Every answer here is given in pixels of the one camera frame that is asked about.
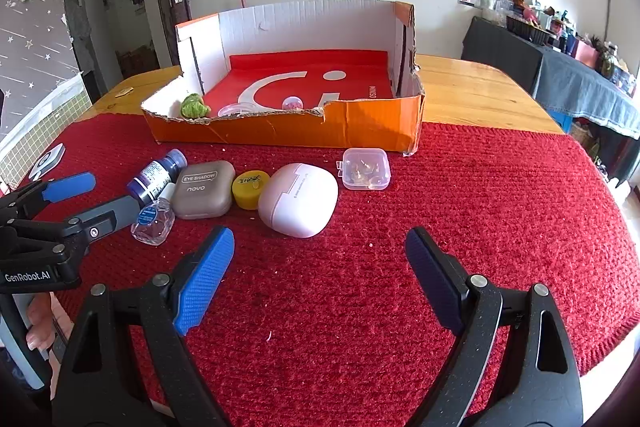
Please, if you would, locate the red knitted mat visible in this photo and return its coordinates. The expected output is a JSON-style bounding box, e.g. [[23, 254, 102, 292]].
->
[[19, 112, 640, 427]]

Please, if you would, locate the small white device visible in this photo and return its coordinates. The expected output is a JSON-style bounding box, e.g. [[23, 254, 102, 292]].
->
[[28, 143, 65, 181]]

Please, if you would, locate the clear petri dish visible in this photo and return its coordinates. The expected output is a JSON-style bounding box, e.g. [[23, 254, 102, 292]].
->
[[218, 102, 262, 118]]

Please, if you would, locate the clear eye drop bottle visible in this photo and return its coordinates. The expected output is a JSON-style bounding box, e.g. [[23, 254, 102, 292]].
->
[[130, 182, 176, 246]]

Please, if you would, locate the person's left hand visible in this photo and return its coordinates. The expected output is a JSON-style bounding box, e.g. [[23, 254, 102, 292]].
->
[[26, 293, 74, 350]]

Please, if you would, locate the dark blue bottle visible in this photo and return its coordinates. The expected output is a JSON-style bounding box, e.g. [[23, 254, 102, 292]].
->
[[127, 148, 188, 207]]

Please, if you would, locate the yellow bottle cap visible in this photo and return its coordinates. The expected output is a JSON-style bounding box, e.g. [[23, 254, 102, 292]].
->
[[231, 170, 270, 210]]

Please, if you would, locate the taupe eyeshadow case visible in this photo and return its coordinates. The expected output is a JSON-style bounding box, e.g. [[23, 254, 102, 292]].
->
[[171, 160, 235, 220]]

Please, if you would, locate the pink toy figure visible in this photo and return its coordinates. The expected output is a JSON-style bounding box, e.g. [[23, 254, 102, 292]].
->
[[281, 95, 304, 112]]

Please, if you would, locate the orange cardboard box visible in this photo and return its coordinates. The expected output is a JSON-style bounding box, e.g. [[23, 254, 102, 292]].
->
[[141, 0, 425, 155]]

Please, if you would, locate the pink oval case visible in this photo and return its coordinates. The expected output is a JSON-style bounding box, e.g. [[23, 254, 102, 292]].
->
[[258, 162, 338, 239]]

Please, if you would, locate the small clear plastic box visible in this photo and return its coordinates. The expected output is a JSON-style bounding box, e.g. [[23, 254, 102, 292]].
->
[[336, 147, 392, 191]]

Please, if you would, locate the green knitted toy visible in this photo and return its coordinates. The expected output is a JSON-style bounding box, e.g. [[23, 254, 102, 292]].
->
[[180, 93, 210, 119]]

